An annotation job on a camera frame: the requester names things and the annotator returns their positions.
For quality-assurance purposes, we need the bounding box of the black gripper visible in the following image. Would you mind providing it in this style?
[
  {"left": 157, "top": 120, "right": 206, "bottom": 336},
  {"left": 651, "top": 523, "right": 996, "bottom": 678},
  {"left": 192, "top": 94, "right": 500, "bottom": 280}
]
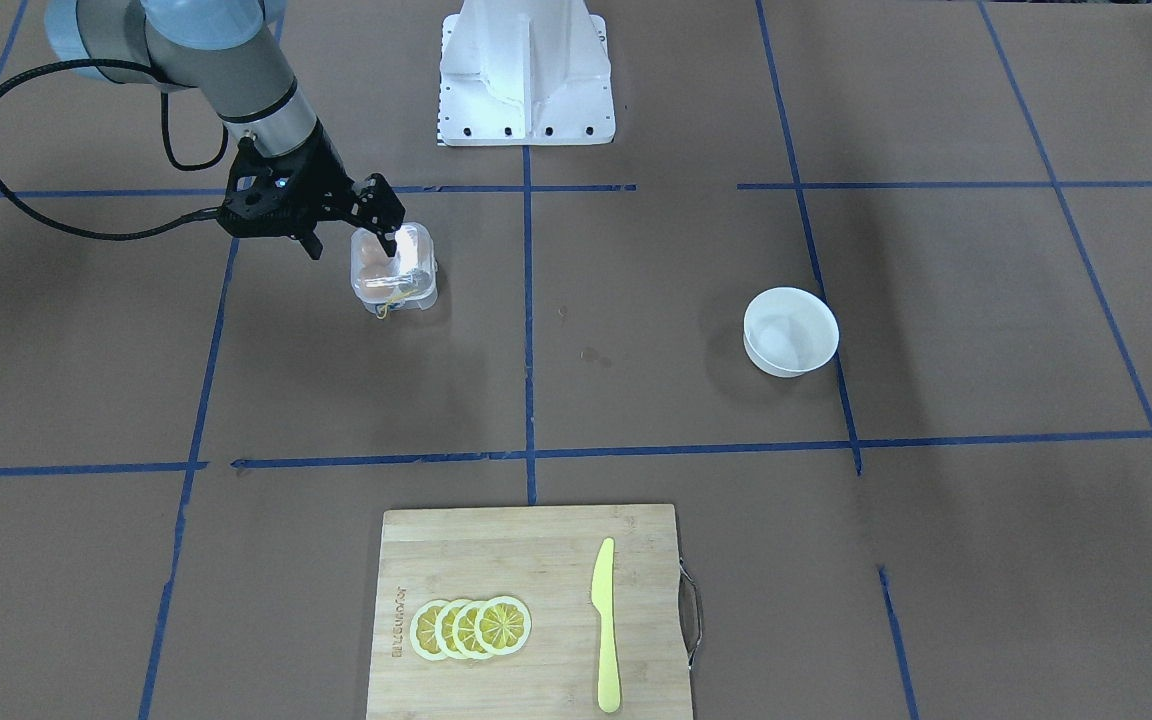
[{"left": 217, "top": 122, "right": 406, "bottom": 262}]

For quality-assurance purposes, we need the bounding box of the clear plastic egg carton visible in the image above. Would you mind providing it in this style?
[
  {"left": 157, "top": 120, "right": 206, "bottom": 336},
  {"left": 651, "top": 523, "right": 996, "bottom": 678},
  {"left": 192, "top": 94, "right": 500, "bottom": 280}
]
[{"left": 349, "top": 223, "right": 439, "bottom": 319}]

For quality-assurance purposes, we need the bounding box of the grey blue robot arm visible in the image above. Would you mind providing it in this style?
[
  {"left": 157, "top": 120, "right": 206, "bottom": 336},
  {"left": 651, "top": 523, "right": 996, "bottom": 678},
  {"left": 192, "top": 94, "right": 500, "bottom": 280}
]
[{"left": 45, "top": 1, "right": 404, "bottom": 259}]

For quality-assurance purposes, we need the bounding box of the brown egg rear carton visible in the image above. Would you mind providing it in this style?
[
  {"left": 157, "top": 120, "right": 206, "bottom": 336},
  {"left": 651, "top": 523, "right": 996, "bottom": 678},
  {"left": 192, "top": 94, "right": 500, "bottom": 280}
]
[{"left": 353, "top": 232, "right": 391, "bottom": 266}]

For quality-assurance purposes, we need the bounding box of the brown egg carton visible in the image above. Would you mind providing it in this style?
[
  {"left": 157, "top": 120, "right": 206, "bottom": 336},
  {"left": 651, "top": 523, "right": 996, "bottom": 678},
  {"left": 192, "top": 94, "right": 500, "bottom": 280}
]
[
  {"left": 355, "top": 268, "right": 401, "bottom": 304},
  {"left": 353, "top": 232, "right": 391, "bottom": 266}
]

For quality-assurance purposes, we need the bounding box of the brown egg front carton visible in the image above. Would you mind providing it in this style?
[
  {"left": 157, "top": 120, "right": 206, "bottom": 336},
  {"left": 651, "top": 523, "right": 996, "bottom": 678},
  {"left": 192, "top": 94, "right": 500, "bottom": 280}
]
[{"left": 355, "top": 268, "right": 401, "bottom": 304}]

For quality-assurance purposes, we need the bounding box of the bamboo cutting board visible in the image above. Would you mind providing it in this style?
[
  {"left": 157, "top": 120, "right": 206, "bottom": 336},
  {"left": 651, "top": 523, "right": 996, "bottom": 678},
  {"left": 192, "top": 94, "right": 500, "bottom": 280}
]
[{"left": 365, "top": 503, "right": 694, "bottom": 719}]

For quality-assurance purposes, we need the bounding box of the yellow plastic knife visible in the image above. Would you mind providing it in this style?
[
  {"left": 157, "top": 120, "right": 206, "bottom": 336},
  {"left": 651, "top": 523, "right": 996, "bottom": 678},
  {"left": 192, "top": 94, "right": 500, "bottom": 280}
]
[{"left": 590, "top": 537, "right": 622, "bottom": 714}]

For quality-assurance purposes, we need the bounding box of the white ceramic bowl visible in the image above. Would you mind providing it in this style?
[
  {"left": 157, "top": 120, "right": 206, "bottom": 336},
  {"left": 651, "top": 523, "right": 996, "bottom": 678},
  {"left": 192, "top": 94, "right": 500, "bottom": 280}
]
[{"left": 742, "top": 287, "right": 840, "bottom": 378}]

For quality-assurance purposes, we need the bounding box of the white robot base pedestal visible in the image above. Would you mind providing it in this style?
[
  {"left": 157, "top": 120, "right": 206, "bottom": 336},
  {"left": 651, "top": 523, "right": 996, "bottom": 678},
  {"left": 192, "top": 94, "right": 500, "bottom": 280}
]
[{"left": 435, "top": 1, "right": 617, "bottom": 147}]

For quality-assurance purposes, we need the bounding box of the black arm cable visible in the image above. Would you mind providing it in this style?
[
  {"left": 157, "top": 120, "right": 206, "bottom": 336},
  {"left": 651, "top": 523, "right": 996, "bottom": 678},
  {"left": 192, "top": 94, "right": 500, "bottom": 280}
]
[{"left": 0, "top": 58, "right": 237, "bottom": 242}]

